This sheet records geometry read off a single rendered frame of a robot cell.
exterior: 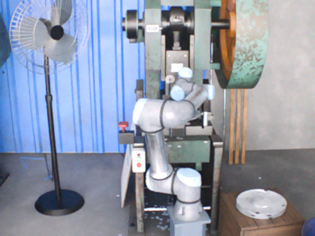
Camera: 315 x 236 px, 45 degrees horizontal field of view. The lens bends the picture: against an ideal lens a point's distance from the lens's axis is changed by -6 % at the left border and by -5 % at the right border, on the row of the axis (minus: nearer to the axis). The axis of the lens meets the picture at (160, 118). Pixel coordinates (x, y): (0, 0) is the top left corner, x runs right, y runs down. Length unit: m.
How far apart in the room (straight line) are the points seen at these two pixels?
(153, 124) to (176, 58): 0.84
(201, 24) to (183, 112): 0.86
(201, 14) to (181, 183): 1.03
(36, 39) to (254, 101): 2.23
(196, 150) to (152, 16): 0.85
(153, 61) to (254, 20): 0.66
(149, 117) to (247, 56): 0.77
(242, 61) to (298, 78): 1.84
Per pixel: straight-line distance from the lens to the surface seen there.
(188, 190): 1.93
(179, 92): 2.04
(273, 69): 3.92
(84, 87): 3.78
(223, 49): 2.81
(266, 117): 4.02
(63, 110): 3.88
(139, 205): 2.56
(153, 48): 2.41
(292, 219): 2.27
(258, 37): 2.20
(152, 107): 1.69
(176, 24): 2.45
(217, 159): 2.46
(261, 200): 2.36
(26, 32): 2.58
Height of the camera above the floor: 1.51
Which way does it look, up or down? 18 degrees down
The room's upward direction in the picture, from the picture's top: straight up
